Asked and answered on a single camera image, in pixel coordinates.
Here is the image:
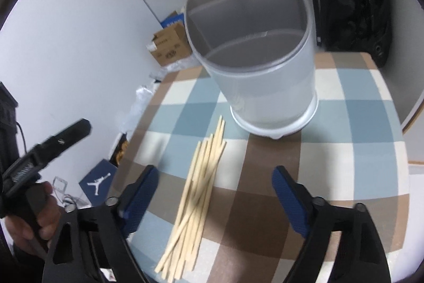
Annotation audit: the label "person's left hand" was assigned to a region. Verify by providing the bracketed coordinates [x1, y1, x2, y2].
[7, 182, 63, 254]

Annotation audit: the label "blue shoe box white figure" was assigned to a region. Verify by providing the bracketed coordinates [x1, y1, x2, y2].
[78, 160, 117, 207]

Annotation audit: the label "bunch of wooden chopsticks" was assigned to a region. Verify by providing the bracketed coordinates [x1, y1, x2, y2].
[155, 115, 227, 282]

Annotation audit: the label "checked blue brown tablecloth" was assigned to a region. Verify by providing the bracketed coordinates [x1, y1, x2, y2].
[111, 51, 409, 283]

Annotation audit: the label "brown cardboard box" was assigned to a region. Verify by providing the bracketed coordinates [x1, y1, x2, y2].
[152, 22, 193, 66]

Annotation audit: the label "blue cardboard box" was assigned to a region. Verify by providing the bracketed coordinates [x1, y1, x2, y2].
[162, 10, 185, 29]

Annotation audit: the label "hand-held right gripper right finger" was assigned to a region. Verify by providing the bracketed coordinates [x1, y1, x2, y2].
[272, 165, 391, 283]

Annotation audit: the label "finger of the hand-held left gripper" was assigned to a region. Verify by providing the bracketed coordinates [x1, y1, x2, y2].
[31, 119, 92, 167]

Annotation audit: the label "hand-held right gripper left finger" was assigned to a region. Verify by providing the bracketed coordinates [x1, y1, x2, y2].
[42, 164, 160, 283]

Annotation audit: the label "grey plastic utensil holder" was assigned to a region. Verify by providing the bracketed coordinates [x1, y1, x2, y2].
[184, 0, 319, 139]

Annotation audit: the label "white cables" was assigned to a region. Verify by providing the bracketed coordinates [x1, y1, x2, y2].
[61, 193, 88, 208]

